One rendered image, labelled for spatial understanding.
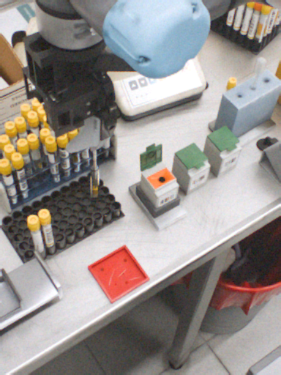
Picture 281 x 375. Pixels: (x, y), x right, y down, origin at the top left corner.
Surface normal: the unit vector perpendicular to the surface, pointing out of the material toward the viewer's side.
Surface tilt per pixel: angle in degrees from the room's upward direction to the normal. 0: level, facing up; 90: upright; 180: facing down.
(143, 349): 0
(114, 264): 0
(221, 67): 0
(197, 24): 91
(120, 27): 67
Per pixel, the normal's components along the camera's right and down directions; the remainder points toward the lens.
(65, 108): 0.57, 0.71
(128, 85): 0.22, -0.16
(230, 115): -0.81, 0.48
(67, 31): -0.09, 0.83
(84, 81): 0.06, -0.54
